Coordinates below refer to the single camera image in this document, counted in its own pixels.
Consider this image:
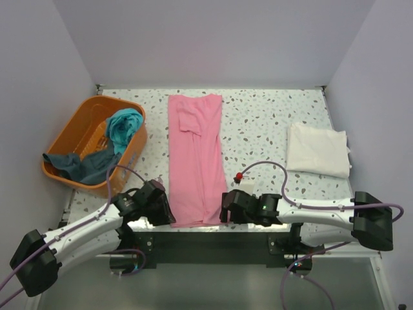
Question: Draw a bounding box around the orange plastic laundry basket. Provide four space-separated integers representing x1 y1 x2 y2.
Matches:
41 95 146 198

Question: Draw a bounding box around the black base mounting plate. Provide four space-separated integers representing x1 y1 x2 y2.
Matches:
96 225 325 271

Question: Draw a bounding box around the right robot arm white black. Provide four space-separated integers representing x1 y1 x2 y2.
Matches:
220 189 394 254

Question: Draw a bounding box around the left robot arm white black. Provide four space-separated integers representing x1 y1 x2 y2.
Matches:
10 180 175 297

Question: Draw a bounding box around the turquoise t shirt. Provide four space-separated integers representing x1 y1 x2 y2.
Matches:
105 108 144 155

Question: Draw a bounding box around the dark teal t shirt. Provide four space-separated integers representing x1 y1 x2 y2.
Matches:
43 149 122 185

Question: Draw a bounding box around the folded white t shirt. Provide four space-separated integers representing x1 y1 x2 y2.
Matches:
286 123 351 179

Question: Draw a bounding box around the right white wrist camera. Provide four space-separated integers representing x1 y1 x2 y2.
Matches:
234 172 255 194

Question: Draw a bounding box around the pink t shirt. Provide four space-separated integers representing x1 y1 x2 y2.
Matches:
168 94 227 228

